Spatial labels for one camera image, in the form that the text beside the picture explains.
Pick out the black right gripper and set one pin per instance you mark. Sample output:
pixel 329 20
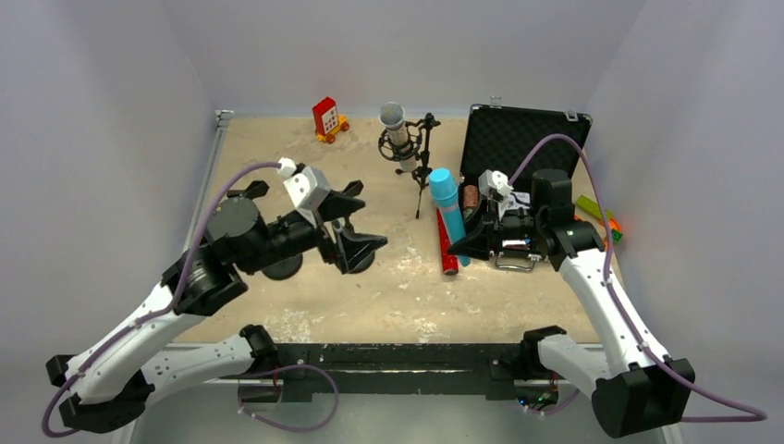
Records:
pixel 492 232

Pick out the red toy block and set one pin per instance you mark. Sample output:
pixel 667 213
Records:
pixel 328 122

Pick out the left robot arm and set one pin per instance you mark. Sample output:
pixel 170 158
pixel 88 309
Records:
pixel 116 380

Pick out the rhinestone silver microphone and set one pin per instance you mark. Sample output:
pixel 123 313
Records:
pixel 395 143

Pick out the green orange toy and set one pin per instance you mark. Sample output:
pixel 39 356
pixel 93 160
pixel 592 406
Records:
pixel 591 207

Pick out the black poker chip case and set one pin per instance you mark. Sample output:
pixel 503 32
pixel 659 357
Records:
pixel 538 150

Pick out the red glitter microphone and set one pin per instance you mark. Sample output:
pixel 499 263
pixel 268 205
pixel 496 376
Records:
pixel 449 262

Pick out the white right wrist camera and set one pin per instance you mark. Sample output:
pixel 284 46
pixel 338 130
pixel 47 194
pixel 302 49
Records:
pixel 494 187

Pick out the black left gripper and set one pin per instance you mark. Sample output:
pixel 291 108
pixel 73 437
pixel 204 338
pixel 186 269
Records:
pixel 332 233

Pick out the black tripod shock mount stand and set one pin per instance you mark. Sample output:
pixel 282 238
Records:
pixel 420 132

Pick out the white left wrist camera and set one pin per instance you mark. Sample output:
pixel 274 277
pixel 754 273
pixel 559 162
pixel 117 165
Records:
pixel 307 188

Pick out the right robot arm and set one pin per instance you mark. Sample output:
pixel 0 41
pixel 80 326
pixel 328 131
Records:
pixel 634 385

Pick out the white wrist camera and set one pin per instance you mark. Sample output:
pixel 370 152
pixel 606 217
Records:
pixel 307 188
pixel 494 187

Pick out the blue toy microphone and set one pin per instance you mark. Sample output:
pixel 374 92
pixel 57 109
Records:
pixel 444 190

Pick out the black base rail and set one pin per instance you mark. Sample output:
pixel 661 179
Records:
pixel 490 370

